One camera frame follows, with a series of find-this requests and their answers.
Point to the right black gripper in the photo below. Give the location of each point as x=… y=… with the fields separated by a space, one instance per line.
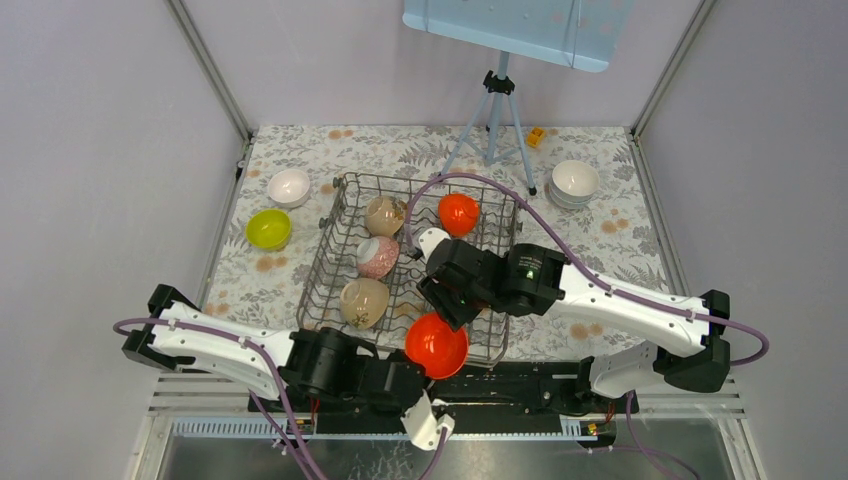
x=435 y=292

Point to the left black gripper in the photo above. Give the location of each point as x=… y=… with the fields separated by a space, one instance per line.
x=399 y=357

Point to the orange bowl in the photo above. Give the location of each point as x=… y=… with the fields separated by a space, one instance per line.
x=431 y=343
x=458 y=214

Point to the grey wire dish rack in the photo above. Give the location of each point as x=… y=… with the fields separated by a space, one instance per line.
x=344 y=229

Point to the white ribbed bowl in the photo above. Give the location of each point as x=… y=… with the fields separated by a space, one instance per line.
x=575 y=180
x=564 y=203

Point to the yellow-green bowl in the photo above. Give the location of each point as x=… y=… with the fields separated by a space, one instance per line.
x=269 y=229

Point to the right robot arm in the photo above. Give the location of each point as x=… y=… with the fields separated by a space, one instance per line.
x=677 y=348

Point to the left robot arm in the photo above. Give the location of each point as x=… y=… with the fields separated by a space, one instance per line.
x=326 y=365

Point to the pink patterned bowl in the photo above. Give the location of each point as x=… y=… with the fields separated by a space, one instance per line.
x=376 y=256

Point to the near beige patterned bowl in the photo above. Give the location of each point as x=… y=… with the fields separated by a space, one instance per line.
x=363 y=302

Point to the beige patterned bowl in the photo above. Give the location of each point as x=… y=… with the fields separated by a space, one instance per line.
x=385 y=215
x=363 y=302

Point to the far beige patterned bowl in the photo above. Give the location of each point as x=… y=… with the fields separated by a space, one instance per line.
x=385 y=215

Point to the floral tablecloth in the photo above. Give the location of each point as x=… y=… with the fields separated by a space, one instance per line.
x=614 y=235

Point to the orange toy block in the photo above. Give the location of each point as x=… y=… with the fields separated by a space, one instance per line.
x=535 y=137

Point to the light blue tripod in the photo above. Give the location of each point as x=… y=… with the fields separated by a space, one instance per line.
x=498 y=91

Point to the light blue board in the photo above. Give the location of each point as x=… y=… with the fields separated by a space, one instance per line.
x=581 y=35

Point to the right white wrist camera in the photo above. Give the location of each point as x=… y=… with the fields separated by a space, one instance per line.
x=425 y=242

